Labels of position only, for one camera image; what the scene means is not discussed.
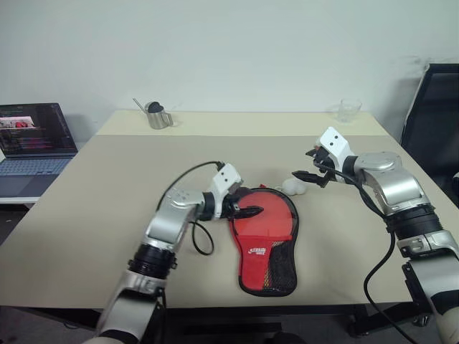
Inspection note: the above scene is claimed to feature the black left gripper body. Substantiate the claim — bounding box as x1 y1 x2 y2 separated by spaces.
219 183 249 220

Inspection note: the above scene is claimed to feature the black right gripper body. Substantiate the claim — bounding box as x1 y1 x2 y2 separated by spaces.
311 144 341 181

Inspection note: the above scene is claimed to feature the red table tennis paddle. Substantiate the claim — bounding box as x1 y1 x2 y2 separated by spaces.
232 191 294 242

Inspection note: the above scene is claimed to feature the black red paddle case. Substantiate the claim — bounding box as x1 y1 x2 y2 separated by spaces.
227 185 300 298

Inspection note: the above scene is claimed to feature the clear glass cup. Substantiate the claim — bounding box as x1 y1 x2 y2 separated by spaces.
336 97 363 124

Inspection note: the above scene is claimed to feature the stainless steel cup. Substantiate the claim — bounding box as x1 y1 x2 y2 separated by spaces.
144 101 174 130

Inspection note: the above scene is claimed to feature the black office chair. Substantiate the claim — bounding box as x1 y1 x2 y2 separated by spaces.
400 63 459 209

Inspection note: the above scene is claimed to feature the open laptop computer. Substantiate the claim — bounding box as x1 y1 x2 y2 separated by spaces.
0 102 80 201

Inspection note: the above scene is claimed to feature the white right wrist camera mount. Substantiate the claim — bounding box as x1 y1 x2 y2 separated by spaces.
316 125 356 170

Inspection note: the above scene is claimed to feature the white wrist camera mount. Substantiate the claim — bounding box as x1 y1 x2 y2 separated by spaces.
316 125 356 170
208 162 242 206

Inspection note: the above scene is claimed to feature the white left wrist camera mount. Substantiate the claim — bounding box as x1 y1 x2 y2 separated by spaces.
208 162 242 206

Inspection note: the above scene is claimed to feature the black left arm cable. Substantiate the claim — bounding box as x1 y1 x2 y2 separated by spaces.
156 161 226 257

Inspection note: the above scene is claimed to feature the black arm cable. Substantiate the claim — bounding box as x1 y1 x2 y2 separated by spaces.
312 160 417 344
156 161 226 257

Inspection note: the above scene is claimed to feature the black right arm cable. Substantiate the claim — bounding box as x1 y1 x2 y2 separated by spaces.
312 160 417 344

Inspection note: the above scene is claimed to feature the black table frame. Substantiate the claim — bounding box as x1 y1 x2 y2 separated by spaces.
168 302 437 340

